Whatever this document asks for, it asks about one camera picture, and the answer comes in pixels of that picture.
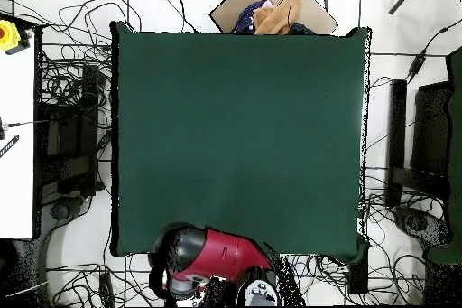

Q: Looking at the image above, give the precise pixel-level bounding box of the black ribbed strip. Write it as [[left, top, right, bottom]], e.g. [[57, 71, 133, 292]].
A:
[[0, 135, 21, 159]]

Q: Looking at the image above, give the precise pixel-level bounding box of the dark blue garment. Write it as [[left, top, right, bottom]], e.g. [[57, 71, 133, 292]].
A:
[[288, 22, 317, 36]]

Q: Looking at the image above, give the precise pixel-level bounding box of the white table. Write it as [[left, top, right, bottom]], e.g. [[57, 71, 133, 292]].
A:
[[0, 29, 37, 240]]

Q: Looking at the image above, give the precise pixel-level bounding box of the orange towel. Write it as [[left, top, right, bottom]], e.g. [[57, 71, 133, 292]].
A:
[[252, 0, 302, 36]]

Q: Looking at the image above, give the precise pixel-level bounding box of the yellow emergency stop button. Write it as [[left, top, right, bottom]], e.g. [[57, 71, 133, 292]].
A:
[[0, 19, 22, 52]]

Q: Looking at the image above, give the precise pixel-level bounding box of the black adapter cable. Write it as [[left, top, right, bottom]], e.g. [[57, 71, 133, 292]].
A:
[[405, 18, 462, 81]]

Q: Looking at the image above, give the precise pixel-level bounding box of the black power strip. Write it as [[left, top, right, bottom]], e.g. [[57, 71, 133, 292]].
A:
[[98, 271, 116, 308]]

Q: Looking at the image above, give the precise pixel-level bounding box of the dark green table cloth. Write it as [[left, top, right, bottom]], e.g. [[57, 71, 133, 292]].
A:
[[109, 20, 373, 266]]

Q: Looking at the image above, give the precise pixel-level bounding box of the black box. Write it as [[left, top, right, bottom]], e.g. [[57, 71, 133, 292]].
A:
[[347, 249, 370, 295]]

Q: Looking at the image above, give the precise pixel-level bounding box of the blue dotted garment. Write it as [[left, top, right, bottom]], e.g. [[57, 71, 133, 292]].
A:
[[232, 0, 266, 34]]

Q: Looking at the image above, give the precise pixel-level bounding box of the black cable tangle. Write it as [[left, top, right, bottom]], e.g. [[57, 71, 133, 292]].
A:
[[35, 0, 199, 132], [281, 253, 349, 305], [362, 163, 448, 305]]

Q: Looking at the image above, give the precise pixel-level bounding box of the black connector with wire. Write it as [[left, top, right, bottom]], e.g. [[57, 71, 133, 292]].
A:
[[0, 116, 48, 141]]

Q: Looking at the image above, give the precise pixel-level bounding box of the cardboard box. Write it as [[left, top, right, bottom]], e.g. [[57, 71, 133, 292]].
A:
[[208, 0, 339, 36]]

